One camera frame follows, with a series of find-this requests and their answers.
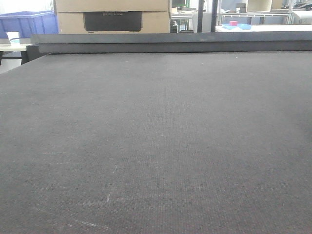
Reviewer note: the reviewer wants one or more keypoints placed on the red cylinder object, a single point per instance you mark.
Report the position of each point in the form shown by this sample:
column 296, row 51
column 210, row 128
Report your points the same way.
column 233, row 23

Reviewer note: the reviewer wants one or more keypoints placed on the light blue tray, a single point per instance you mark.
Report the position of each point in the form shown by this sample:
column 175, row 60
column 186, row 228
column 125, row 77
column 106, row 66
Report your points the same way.
column 240, row 26

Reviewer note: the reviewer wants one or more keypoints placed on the lower cardboard box black panel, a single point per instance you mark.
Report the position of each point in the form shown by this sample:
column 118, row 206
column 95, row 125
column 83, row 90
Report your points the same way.
column 152, row 22

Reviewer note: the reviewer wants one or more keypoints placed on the upper cardboard box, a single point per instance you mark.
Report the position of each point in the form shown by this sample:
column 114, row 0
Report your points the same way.
column 112, row 5

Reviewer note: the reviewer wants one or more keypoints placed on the blue plastic crate background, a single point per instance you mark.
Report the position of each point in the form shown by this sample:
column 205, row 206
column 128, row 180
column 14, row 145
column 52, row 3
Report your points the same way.
column 28, row 23

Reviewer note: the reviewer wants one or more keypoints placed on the white paper cup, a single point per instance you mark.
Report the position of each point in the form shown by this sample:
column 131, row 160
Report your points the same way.
column 14, row 37

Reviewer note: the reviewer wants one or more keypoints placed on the beige square duct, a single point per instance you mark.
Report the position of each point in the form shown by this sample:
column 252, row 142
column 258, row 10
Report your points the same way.
column 258, row 6

